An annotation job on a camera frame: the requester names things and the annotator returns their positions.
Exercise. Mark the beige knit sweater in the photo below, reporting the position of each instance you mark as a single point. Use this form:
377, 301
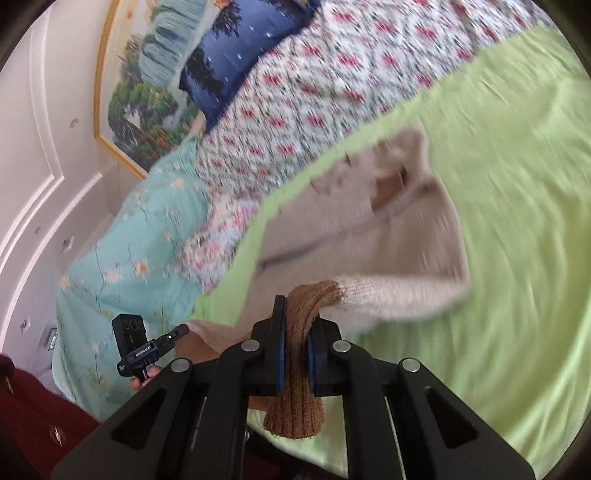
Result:
364, 230

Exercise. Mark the white pink floral quilt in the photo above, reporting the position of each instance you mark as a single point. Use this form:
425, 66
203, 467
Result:
332, 83

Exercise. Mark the white wall switch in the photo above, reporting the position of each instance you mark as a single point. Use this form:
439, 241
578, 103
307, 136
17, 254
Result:
68, 243
25, 324

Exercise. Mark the dark blue pillow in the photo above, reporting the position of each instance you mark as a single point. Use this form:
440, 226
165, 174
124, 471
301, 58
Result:
226, 64

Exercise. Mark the light blue floral blanket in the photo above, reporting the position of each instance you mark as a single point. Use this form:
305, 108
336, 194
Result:
152, 240

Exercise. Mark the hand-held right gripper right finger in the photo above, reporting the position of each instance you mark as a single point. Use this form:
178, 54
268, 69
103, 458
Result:
313, 364

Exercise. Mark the green bed sheet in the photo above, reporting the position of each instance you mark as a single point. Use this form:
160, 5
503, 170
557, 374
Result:
508, 207

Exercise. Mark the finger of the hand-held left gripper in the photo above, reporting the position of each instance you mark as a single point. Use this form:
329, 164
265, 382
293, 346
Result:
171, 338

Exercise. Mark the person's left hand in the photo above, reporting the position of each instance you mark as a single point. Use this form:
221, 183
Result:
151, 373

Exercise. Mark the framed landscape painting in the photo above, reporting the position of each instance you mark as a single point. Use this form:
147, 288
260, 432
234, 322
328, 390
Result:
138, 101

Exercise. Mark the person's dark red clothing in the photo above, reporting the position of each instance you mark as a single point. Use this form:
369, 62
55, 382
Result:
32, 415

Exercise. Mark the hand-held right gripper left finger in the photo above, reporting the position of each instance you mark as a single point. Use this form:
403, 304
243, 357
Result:
280, 350

